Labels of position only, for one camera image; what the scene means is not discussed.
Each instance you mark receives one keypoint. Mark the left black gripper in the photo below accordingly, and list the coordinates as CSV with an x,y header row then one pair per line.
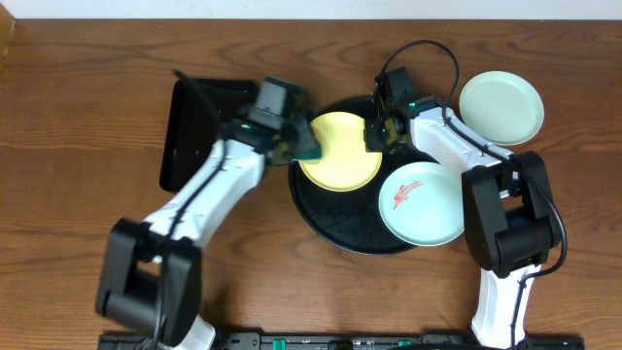
x,y
295,137

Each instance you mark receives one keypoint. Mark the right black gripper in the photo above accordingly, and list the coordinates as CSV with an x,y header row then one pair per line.
x,y
371,141

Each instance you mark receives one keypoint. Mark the green scouring sponge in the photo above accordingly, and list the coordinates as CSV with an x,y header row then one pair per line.
x,y
311,153

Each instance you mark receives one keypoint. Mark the yellow plate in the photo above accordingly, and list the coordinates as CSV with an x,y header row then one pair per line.
x,y
345,164

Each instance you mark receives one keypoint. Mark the light green plate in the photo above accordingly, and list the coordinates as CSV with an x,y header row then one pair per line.
x,y
502,107

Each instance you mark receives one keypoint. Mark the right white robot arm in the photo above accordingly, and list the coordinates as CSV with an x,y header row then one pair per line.
x,y
508,215

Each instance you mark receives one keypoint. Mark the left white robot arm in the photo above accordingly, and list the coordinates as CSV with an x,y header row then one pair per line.
x,y
151,278

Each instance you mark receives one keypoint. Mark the black rectangular tray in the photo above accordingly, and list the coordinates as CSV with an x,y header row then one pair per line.
x,y
191,132

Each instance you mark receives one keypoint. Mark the round black tray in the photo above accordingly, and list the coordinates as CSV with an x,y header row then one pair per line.
x,y
352,220

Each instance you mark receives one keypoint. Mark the light green plate stained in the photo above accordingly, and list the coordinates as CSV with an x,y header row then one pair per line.
x,y
421,203

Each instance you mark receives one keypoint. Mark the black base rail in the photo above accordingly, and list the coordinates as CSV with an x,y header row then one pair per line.
x,y
255,341

